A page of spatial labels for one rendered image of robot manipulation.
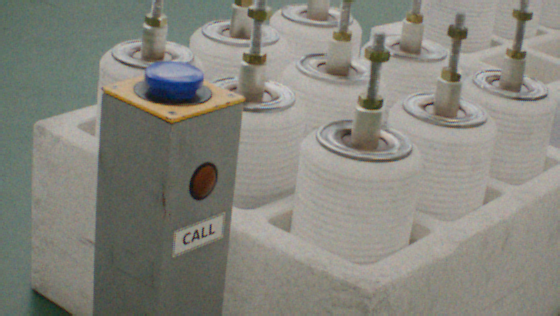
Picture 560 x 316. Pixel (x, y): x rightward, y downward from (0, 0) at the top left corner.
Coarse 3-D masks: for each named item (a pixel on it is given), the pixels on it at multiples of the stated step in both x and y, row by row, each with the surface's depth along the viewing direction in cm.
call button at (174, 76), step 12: (156, 72) 77; (168, 72) 77; (180, 72) 77; (192, 72) 78; (156, 84) 76; (168, 84) 76; (180, 84) 76; (192, 84) 77; (168, 96) 77; (180, 96) 77; (192, 96) 78
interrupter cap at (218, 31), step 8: (208, 24) 114; (216, 24) 115; (224, 24) 115; (264, 24) 116; (208, 32) 111; (216, 32) 112; (224, 32) 113; (264, 32) 114; (272, 32) 114; (216, 40) 110; (224, 40) 110; (232, 40) 110; (240, 40) 110; (248, 40) 111; (264, 40) 111; (272, 40) 111
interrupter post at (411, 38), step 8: (408, 24) 113; (416, 24) 113; (424, 24) 114; (408, 32) 113; (416, 32) 113; (400, 40) 115; (408, 40) 114; (416, 40) 114; (400, 48) 115; (408, 48) 114; (416, 48) 114
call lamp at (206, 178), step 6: (204, 168) 78; (210, 168) 78; (198, 174) 78; (204, 174) 78; (210, 174) 78; (198, 180) 78; (204, 180) 78; (210, 180) 78; (198, 186) 78; (204, 186) 78; (210, 186) 79; (198, 192) 78; (204, 192) 78
